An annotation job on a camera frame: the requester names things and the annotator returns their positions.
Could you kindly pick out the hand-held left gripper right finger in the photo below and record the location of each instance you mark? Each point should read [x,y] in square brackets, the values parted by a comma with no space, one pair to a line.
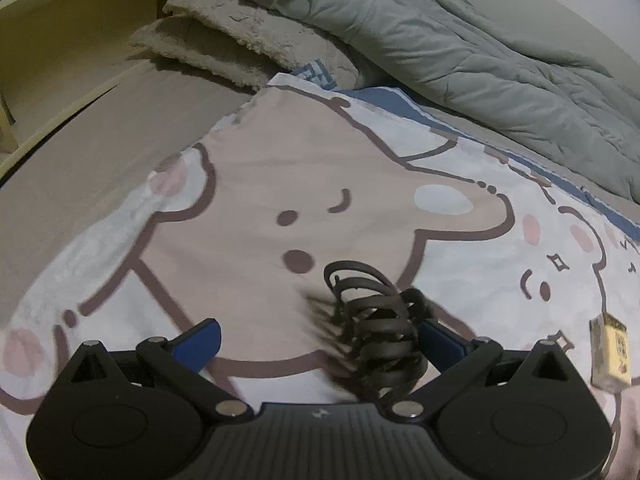
[442,342]

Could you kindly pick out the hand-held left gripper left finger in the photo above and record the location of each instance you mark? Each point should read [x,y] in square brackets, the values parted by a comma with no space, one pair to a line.
[202,340]

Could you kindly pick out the dark brown hair claw clip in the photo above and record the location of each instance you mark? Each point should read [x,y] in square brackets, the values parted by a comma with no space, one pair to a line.
[380,330]

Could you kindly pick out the small yellow box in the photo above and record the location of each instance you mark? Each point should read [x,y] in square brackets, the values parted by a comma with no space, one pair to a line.
[610,355]

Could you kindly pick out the bear printed blanket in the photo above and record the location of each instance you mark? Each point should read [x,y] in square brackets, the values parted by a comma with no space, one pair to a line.
[300,170]

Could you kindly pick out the beige bed sheet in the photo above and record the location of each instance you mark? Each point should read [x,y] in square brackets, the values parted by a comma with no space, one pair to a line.
[75,160]

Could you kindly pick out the grey duvet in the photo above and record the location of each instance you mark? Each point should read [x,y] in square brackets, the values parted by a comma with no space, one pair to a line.
[450,45]

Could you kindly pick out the beige fluffy blanket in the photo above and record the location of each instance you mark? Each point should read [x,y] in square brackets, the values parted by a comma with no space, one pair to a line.
[225,40]

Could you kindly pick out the light wooden bedside furniture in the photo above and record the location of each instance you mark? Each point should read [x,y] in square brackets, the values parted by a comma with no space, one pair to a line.
[75,25]

